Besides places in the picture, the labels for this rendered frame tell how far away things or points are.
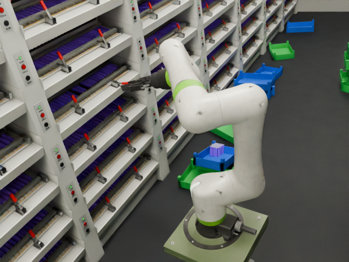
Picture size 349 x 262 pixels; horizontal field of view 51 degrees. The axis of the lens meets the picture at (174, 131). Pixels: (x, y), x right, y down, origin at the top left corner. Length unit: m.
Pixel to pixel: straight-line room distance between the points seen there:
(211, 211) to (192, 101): 0.50
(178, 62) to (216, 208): 0.57
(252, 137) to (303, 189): 1.06
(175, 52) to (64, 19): 0.47
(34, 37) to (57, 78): 0.20
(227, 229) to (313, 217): 0.70
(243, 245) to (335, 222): 0.70
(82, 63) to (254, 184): 0.88
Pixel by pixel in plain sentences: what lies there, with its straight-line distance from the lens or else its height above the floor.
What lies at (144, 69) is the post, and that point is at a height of 0.75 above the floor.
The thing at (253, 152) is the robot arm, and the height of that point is 0.73.
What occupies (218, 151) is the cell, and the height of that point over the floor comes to 0.07.
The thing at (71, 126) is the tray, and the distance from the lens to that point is 1.61.
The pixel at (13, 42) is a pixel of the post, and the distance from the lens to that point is 1.40.
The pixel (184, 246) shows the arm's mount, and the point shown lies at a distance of 1.54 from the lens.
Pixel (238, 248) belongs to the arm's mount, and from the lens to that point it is 1.51.
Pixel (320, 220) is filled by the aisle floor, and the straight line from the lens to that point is 2.08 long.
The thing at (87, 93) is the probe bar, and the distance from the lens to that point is 1.76.
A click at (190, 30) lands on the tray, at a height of 0.76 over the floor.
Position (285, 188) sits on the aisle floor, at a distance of 2.23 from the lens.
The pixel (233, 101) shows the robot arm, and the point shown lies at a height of 0.96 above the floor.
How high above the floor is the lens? 1.50
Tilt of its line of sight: 32 degrees down
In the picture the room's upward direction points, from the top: 10 degrees counter-clockwise
